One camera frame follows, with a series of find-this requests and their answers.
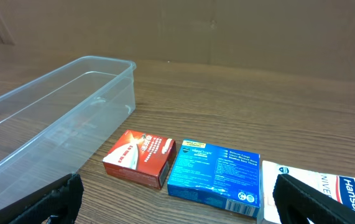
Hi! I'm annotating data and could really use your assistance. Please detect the clear plastic container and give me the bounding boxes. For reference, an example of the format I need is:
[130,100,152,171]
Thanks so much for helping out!
[0,56,136,210]

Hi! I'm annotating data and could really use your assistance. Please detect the red medicine box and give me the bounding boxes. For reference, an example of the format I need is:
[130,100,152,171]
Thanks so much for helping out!
[103,129,177,189]

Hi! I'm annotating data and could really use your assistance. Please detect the white Hansaplast plaster box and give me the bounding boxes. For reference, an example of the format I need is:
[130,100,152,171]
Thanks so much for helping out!
[257,161,355,224]

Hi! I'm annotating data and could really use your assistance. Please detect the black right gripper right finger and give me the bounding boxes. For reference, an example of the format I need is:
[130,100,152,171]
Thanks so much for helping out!
[273,174,355,224]

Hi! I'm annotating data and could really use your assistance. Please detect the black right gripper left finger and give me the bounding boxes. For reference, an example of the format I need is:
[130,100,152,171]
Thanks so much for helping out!
[0,172,84,224]

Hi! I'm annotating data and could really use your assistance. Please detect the blue lozenge box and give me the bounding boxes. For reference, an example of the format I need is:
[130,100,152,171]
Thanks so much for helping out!
[167,139,261,218]

